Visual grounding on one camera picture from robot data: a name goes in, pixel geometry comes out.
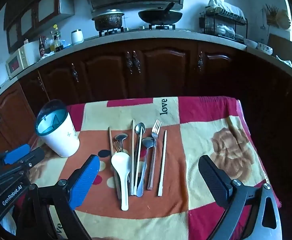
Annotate long steel spoon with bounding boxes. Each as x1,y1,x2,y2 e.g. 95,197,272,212
133,127,145,195

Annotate gas stove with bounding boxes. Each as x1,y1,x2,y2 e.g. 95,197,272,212
98,24,176,37

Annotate patterned bowl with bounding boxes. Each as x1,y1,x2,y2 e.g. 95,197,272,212
257,42,273,55

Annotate cream microwave oven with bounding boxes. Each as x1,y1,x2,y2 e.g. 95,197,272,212
6,45,36,77

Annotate wooden cutting board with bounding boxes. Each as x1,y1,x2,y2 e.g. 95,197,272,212
268,34,292,60

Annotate brown wall cabinet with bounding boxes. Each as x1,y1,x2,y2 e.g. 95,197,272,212
3,0,75,54

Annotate metal fork rose handle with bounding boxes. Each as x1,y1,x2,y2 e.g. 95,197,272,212
147,119,162,190

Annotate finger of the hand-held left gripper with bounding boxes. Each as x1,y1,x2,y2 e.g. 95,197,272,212
0,147,45,188
0,144,31,167

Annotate yellow cap oil bottle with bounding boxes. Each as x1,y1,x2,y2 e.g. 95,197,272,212
51,24,61,52

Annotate small metal spoon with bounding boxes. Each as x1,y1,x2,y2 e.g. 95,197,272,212
114,133,128,153

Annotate printed checkered blanket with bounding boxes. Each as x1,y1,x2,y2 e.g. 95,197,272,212
10,96,283,240

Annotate lidded cooking pot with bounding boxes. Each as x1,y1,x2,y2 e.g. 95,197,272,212
91,9,125,32

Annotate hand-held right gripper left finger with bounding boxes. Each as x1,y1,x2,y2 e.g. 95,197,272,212
23,154,101,240

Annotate white plastic rice spoon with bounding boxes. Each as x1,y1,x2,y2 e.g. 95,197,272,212
111,152,131,211

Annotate white cup with teal rim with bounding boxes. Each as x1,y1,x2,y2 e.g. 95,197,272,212
34,99,80,158

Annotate black wire dish rack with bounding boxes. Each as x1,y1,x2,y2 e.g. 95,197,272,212
199,6,248,42

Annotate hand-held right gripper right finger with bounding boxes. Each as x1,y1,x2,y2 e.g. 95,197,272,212
198,155,281,240

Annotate white bag on rack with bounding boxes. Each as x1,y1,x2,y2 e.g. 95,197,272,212
207,0,245,18

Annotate brown wooden chopstick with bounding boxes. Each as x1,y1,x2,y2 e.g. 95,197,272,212
108,126,115,156

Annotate brown lower cabinets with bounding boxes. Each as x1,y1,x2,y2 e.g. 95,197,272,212
0,39,292,155

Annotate white chopstick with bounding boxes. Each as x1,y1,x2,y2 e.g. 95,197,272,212
157,129,167,197

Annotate white bowl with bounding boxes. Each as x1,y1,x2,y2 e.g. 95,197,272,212
243,39,258,49

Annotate tan wooden chopstick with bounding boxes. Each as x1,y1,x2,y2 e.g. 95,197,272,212
130,119,135,196

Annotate grey kitchen countertop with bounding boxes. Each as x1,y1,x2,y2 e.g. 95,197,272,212
0,29,292,110

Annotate white canister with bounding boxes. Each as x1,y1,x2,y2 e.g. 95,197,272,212
71,29,84,45

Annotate hanging bamboo utensils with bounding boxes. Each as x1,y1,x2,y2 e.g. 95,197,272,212
265,4,291,29

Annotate dark brown bottle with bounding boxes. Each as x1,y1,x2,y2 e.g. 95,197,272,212
39,36,46,58

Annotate black wok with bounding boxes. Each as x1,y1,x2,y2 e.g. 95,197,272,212
138,2,183,25

